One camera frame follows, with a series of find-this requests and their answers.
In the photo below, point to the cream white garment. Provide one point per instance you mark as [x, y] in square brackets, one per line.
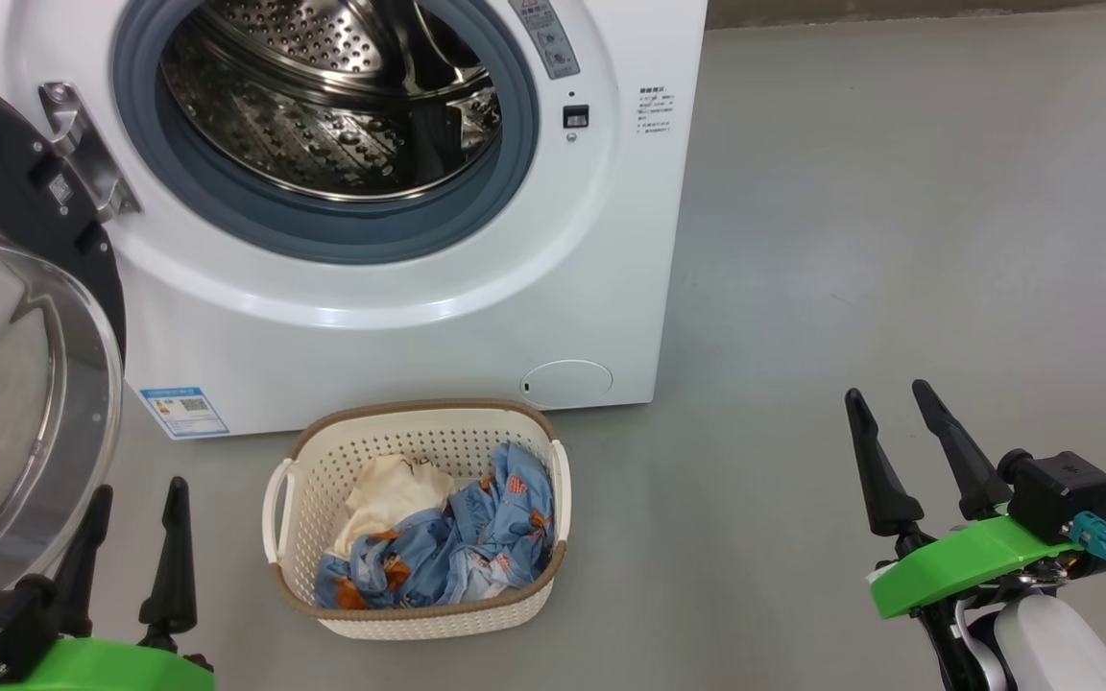
[390, 494]

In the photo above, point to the white front-load washing machine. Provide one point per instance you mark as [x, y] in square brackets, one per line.
[419, 326]

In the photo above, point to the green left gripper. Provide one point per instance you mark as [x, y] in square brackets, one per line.
[102, 667]

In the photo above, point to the blue patterned garment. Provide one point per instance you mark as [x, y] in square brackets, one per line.
[476, 547]

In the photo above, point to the grey rubber door gasket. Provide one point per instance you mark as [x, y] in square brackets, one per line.
[342, 235]

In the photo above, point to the cream perforated laundry basket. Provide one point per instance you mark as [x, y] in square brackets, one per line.
[419, 619]

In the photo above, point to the grey warning label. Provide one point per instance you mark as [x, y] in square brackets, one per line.
[545, 38]

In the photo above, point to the metal door hinge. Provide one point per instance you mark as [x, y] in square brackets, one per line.
[92, 154]

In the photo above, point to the round white filter cover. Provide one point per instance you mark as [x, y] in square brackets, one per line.
[567, 382]

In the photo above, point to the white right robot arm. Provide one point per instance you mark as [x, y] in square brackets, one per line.
[1052, 643]

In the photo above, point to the blue white energy label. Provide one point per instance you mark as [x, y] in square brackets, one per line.
[185, 413]

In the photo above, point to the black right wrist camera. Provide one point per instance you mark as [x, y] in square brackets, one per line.
[1057, 489]

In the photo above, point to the washing machine glass door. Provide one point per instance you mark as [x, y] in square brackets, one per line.
[6, 403]

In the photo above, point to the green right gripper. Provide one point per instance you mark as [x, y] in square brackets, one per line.
[956, 561]

